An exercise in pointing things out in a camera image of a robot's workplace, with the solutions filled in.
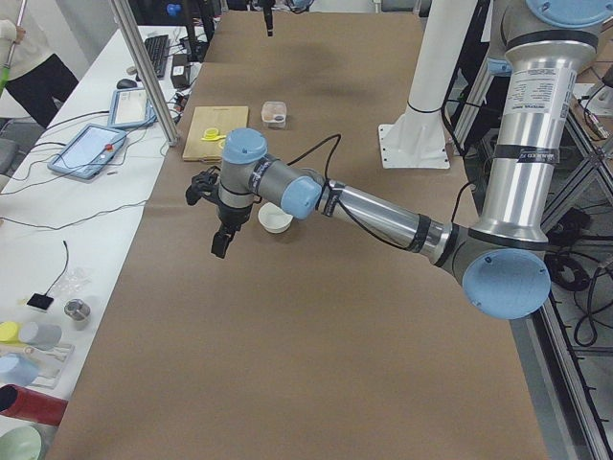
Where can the blue teach pendant far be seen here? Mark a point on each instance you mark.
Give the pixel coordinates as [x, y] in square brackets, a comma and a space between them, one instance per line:
[130, 108]

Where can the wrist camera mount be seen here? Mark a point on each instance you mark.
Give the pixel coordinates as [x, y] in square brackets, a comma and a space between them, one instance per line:
[204, 186]

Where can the black square pad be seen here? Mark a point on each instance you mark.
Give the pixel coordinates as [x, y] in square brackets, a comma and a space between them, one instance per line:
[41, 302]

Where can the grey cup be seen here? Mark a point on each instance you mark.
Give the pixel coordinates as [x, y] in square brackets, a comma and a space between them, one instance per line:
[41, 336]

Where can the person in black trousers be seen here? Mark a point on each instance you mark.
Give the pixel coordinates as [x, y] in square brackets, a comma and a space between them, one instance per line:
[38, 77]

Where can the white bowl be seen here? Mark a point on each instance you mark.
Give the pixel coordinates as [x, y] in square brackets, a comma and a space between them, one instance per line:
[273, 219]

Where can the green bowl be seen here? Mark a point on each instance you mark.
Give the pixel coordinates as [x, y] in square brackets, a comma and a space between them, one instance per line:
[22, 443]

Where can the blue teach pendant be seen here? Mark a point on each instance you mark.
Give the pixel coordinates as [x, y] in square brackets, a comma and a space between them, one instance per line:
[88, 152]
[130, 108]

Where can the wooden cutting board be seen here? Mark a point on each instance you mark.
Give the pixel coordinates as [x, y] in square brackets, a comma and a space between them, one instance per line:
[223, 117]

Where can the aluminium frame post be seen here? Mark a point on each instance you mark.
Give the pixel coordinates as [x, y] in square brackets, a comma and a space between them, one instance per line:
[136, 47]

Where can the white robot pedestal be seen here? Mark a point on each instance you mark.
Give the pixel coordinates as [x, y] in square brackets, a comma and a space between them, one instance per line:
[416, 140]

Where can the lemon slice on knife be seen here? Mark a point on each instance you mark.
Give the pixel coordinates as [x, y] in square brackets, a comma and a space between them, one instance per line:
[211, 132]

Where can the light blue cup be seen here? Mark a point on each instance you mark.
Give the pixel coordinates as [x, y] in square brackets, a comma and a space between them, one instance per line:
[16, 369]

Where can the blue teach pendant near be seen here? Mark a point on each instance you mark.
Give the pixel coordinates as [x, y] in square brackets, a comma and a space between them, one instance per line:
[88, 152]

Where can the red bottle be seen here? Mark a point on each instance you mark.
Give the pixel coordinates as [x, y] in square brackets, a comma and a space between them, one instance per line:
[28, 405]

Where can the black keyboard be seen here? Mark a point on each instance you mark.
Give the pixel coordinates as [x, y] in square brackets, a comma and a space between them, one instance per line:
[157, 48]

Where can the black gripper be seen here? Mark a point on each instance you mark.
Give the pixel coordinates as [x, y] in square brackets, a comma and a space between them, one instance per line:
[231, 217]
[268, 21]

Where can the clear plastic egg box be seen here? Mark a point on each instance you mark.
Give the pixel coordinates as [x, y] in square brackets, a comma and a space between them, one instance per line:
[277, 107]

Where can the small metal cylinder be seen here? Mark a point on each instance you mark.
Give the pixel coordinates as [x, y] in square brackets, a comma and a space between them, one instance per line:
[79, 312]

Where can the yellow cup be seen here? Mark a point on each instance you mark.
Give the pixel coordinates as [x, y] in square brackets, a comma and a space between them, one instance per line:
[9, 332]

